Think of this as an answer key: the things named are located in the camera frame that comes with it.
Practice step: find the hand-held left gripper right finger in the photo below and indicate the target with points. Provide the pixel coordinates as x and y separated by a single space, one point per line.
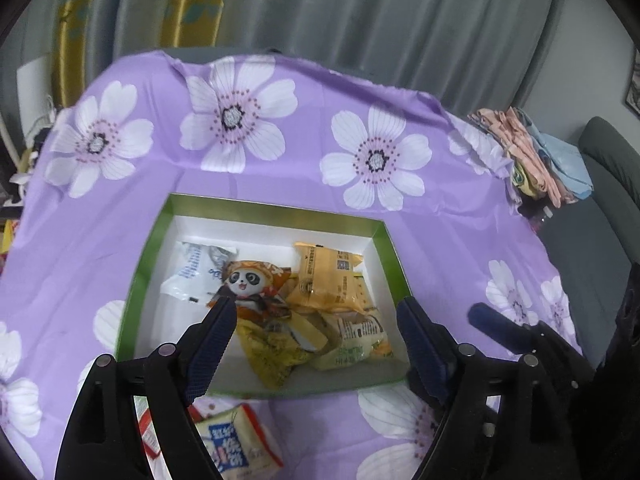
425 355

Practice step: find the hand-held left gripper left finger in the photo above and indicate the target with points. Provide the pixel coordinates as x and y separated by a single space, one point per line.
210 355

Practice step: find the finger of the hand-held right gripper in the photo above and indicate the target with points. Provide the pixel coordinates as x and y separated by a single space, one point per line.
500 330

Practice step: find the orange panda print snack packet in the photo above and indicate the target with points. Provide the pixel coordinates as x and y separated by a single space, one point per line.
250 282

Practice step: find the white blue print snack packet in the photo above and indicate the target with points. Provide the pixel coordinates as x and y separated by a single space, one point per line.
192 270

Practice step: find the green cardboard box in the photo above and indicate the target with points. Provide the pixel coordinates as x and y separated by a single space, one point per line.
145 280

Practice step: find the crumpled yellow snack packet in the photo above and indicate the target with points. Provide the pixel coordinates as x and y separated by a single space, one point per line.
272 355

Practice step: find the pale green print snack packet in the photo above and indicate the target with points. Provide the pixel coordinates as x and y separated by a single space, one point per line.
355 340

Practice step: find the white red blue snack packet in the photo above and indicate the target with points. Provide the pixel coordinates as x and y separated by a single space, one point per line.
240 440

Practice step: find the yellow flat snack packet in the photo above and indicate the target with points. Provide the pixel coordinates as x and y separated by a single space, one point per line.
330 295
320 260

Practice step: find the grey sofa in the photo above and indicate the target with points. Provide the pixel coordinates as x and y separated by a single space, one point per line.
590 240

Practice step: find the stack of folded cloths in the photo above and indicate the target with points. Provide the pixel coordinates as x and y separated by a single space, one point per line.
530 160

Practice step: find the purple floral cloth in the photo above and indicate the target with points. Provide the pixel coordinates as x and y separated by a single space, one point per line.
300 160

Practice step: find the pile of household clutter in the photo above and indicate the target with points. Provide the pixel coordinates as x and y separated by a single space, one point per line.
25 160

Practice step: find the white panel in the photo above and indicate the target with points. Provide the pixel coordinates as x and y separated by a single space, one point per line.
35 85

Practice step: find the yellow patterned curtain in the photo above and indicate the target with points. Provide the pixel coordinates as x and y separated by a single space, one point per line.
72 35

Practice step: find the grey curtain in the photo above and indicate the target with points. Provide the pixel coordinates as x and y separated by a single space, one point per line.
350 10

